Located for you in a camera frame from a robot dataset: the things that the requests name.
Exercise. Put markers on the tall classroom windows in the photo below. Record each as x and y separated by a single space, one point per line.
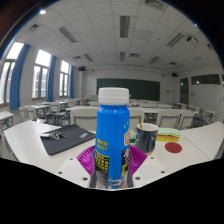
41 76

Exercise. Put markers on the dark classroom door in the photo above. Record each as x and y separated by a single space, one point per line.
184 90

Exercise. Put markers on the classroom desks and chairs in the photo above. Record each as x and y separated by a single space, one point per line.
168 118

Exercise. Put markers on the bunch of keys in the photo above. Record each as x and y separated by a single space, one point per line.
53 135

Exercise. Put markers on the wooden stirring stick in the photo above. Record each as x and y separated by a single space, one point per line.
140 122

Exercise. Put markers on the yellow folded cloth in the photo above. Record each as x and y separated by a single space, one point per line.
166 138

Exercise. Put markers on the black closed laptop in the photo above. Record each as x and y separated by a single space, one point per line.
70 140

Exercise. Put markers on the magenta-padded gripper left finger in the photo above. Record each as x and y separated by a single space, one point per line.
71 170

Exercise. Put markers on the blue window curtains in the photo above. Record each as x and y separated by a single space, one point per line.
18 76

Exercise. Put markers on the flat round red coaster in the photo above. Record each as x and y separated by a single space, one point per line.
173 147

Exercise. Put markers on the black wall speaker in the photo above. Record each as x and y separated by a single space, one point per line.
82 68
174 74

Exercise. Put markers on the pale green folded cloth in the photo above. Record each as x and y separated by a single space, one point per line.
169 131

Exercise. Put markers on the dark high wall window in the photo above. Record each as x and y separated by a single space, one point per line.
206 79

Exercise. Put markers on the dark green chalkboard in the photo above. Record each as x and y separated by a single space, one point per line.
143 88

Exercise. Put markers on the ceiling mounted projector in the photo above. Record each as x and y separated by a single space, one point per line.
192 39

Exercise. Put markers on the dark blue mug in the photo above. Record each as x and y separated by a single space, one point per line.
146 140

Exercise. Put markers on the blue drink bottle white cap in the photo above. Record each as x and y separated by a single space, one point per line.
111 133

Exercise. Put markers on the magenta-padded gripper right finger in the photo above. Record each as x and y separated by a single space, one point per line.
150 170

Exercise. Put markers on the ceiling light panels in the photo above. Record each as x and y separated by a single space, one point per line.
124 26

